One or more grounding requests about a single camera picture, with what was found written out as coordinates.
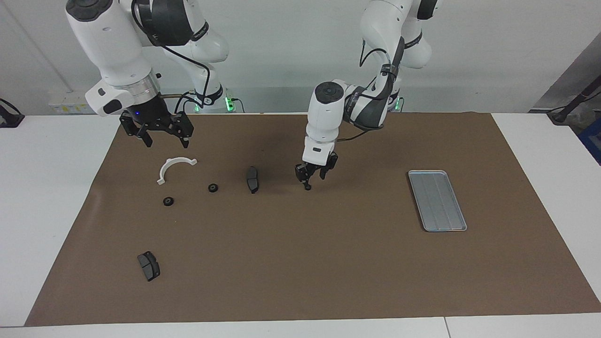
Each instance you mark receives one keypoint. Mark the black clamp mount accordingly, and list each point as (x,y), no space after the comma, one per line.
(9,117)

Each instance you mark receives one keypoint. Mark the large black bearing gear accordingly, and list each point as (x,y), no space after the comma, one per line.
(212,188)

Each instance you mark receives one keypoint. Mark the stacked dark brake pads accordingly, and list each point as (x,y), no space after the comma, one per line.
(148,265)

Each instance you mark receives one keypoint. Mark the brown table mat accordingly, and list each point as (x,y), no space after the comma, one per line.
(300,272)

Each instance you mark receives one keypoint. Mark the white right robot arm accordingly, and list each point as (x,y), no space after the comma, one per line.
(112,42)

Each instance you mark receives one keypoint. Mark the single dark brake pad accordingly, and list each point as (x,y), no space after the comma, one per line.
(252,179)

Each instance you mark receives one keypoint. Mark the white box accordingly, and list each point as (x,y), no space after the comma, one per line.
(65,104)

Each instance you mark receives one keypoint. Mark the silver metal tray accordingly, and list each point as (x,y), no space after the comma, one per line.
(436,199)

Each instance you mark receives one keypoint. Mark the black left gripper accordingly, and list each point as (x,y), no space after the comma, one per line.
(317,169)

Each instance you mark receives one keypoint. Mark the blue crate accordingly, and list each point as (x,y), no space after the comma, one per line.
(592,141)

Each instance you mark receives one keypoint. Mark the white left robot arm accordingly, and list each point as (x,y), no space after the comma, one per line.
(324,117)

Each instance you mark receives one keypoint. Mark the white curved plastic bracket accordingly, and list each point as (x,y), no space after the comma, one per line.
(169,164)

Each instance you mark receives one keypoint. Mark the black stand pole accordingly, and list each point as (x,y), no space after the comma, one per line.
(575,101)

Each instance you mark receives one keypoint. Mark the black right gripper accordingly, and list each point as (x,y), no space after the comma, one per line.
(157,119)

